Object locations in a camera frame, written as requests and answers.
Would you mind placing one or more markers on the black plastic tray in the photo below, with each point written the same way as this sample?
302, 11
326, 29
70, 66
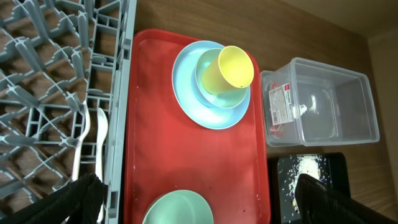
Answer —
339, 178

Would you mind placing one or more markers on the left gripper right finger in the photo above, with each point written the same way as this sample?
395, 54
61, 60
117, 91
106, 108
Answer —
318, 203

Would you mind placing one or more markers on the red plastic tray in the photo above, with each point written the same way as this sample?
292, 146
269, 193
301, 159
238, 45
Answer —
166, 150

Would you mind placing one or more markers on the green bowl with rice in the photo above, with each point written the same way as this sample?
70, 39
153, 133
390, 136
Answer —
179, 207

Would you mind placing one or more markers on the light blue bowl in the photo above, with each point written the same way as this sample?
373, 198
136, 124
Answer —
228, 100

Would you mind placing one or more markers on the white plastic fork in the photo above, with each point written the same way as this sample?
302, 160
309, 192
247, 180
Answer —
77, 156

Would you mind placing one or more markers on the pile of white rice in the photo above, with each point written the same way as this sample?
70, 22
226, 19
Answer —
289, 168

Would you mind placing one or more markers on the clear plastic bin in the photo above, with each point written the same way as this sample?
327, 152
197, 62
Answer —
340, 105

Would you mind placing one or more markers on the yellow plastic cup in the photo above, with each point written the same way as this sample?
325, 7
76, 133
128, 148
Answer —
231, 70

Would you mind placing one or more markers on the grey dishwasher rack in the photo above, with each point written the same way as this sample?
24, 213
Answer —
54, 56

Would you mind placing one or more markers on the light blue plate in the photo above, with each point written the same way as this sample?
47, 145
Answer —
211, 118

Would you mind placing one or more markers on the white napkin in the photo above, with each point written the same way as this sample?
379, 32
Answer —
303, 109

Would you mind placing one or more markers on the white plastic spoon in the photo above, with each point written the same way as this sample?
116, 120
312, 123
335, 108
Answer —
102, 130

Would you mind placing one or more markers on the red strawberry candy wrapper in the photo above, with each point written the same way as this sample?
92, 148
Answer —
280, 108

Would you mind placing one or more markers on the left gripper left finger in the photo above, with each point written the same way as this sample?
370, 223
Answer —
77, 202

